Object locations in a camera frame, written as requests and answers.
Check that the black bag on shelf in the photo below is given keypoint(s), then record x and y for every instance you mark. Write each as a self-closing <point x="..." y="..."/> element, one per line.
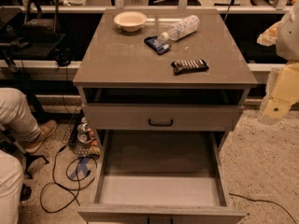
<point x="38" y="28"/>

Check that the white ceramic bowl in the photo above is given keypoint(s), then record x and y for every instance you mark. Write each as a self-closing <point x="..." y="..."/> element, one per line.
<point x="130" y="21"/>

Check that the blue tape cross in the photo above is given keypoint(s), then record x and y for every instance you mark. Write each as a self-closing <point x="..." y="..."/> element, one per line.
<point x="81" y="169"/>

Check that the clear plastic water bottle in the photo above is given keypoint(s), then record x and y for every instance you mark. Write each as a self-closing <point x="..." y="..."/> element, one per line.
<point x="181" y="28"/>

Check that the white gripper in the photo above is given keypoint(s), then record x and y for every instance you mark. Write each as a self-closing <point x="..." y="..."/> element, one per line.
<point x="289" y="40"/>

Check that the black rxbar chocolate bar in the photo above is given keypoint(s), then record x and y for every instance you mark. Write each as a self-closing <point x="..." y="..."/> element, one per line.
<point x="189" y="66"/>

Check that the wire basket with cans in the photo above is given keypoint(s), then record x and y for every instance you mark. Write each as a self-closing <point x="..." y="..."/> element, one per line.
<point x="79" y="137"/>

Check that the black drawer handle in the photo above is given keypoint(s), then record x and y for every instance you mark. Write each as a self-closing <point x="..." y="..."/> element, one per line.
<point x="161" y="123"/>

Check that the closed grey top drawer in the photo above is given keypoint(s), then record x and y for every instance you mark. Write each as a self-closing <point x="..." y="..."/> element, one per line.
<point x="220" y="118"/>

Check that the open grey middle drawer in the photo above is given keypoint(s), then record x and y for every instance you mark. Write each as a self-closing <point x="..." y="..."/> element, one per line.
<point x="160" y="178"/>

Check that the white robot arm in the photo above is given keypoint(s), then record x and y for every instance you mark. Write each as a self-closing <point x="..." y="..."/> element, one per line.
<point x="284" y="34"/>

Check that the grey wooden drawer cabinet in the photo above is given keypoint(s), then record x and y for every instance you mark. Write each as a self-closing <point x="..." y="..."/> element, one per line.
<point x="120" y="69"/>

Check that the tan shoe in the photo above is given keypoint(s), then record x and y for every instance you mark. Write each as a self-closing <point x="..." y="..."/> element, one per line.
<point x="42" y="132"/>

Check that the black shoe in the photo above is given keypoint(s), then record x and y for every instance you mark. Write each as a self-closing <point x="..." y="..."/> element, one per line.
<point x="25" y="192"/>

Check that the person leg beige trousers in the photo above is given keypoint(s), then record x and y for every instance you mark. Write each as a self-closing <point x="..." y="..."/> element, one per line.
<point x="16" y="114"/>

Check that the blue snack packet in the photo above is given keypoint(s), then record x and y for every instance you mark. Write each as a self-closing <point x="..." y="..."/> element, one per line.
<point x="157" y="44"/>

